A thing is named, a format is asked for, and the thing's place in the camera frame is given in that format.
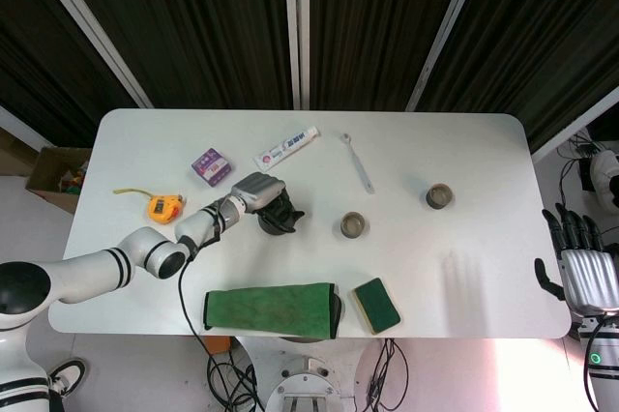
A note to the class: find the white partition frame post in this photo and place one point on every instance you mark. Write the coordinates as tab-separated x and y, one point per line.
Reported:
303	20
290	20
450	20
90	20

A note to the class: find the white toothbrush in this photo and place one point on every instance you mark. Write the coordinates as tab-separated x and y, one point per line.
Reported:
360	170

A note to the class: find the white rounded object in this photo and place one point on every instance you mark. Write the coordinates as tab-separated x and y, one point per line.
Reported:
607	175

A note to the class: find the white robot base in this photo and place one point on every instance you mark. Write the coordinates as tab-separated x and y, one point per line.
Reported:
302	383

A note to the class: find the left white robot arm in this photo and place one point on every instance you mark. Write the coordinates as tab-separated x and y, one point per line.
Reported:
97	269

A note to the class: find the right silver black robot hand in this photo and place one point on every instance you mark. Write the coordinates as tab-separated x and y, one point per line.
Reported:
592	281

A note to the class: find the green yellow sponge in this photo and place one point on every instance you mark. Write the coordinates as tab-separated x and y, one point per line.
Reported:
377	305

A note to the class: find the green microfibre towel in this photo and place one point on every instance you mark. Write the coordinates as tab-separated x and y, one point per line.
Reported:
271	310

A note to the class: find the black teapot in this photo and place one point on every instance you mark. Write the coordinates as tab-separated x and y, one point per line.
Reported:
273	229

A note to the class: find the yellow tape measure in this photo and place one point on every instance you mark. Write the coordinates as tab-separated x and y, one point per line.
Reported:
162	209

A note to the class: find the black white sneaker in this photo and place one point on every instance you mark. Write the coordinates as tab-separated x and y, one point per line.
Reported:
67	375

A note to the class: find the black pleated curtain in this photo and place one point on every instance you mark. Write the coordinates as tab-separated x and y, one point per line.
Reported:
193	20

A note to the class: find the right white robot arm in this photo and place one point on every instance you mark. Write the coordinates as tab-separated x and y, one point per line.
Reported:
607	383

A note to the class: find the white toothpaste tube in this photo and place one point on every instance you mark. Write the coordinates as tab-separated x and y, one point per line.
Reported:
285	148

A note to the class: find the dark cup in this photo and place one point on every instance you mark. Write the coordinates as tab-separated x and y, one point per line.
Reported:
440	203
354	233

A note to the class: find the orange object under table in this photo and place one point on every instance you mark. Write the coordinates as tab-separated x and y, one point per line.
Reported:
217	345

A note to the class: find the purple white small box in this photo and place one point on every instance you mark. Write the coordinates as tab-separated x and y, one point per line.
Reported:
212	167

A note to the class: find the cardboard box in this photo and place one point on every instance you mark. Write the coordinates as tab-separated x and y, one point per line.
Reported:
46	170

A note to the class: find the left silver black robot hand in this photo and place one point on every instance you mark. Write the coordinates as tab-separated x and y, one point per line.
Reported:
258	189

